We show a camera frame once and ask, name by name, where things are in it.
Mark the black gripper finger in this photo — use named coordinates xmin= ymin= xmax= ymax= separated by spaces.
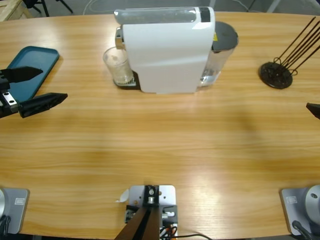
xmin=306 ymin=101 xmax=320 ymax=118

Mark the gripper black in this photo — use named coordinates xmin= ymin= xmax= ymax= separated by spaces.
xmin=0 ymin=65 xmax=69 ymax=120

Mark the clear drinking glass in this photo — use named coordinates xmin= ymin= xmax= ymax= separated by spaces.
xmin=102 ymin=46 xmax=135 ymax=86

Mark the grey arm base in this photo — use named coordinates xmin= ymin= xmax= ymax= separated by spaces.
xmin=279 ymin=184 xmax=320 ymax=237
xmin=0 ymin=187 xmax=30 ymax=235

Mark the white capsule coffee machine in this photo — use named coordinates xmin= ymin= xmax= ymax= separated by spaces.
xmin=113 ymin=6 xmax=217 ymax=96

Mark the teal plastic tray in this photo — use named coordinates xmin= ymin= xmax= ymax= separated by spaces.
xmin=5 ymin=45 xmax=60 ymax=103

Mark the black capsule holder with rods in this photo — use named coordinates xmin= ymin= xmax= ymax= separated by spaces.
xmin=258 ymin=16 xmax=320 ymax=90

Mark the wooden crate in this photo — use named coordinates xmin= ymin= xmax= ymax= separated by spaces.
xmin=0 ymin=0 xmax=34 ymax=23

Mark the black chair base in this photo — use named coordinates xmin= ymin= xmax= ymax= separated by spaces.
xmin=23 ymin=0 xmax=74 ymax=15

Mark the clear water tank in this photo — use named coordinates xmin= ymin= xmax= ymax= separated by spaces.
xmin=198 ymin=21 xmax=240 ymax=88

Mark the white paper tag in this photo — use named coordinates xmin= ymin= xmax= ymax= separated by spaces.
xmin=114 ymin=189 xmax=130 ymax=203

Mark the white floor cable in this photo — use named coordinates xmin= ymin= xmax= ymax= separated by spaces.
xmin=83 ymin=0 xmax=126 ymax=15

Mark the black arm base cable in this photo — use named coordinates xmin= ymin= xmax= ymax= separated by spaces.
xmin=0 ymin=215 xmax=12 ymax=235
xmin=291 ymin=219 xmax=315 ymax=240

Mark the white mount block dark post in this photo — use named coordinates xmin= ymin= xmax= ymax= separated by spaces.
xmin=114 ymin=184 xmax=179 ymax=240

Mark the black mount cable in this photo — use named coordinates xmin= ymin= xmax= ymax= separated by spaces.
xmin=174 ymin=233 xmax=216 ymax=240

